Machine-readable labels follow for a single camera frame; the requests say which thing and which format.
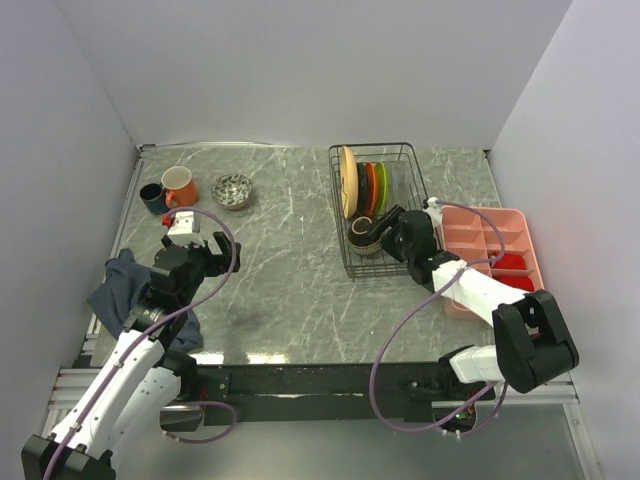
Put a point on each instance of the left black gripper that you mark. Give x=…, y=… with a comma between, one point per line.
x=225, y=246

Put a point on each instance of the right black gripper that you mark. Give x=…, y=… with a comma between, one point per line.
x=391, y=218

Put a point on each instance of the dark brown patterned bowl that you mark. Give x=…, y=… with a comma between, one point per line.
x=364, y=236

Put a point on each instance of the pink patterned bowl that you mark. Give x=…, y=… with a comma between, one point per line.
x=232, y=191

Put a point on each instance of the orange mug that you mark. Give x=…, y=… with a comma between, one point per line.
x=180, y=187

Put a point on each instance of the dark blue mug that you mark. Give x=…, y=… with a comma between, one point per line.
x=153, y=195

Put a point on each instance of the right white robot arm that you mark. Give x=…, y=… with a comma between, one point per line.
x=532, y=343

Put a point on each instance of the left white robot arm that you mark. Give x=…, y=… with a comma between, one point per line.
x=143, y=374

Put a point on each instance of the green plate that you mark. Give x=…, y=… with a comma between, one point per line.
x=383, y=187

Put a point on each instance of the orange plate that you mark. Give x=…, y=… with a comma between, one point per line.
x=372, y=189

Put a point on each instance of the black plate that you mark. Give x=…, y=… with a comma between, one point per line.
x=363, y=184

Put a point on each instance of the beige plate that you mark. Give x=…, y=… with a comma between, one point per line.
x=349, y=182

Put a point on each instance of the pink divided tray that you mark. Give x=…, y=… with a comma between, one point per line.
x=471, y=236

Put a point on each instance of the blue cloth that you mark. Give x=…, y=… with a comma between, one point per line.
x=113, y=300

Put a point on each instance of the red item in tray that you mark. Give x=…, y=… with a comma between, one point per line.
x=508, y=261
x=518, y=282

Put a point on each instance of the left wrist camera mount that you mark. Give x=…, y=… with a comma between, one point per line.
x=183, y=229

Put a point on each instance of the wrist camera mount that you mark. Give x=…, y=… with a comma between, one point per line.
x=434, y=210
x=183, y=229

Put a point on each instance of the black wire dish rack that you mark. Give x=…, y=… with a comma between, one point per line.
x=382, y=264

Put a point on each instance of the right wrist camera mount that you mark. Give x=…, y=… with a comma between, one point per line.
x=434, y=210

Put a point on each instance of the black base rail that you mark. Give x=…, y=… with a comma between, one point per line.
x=300, y=392

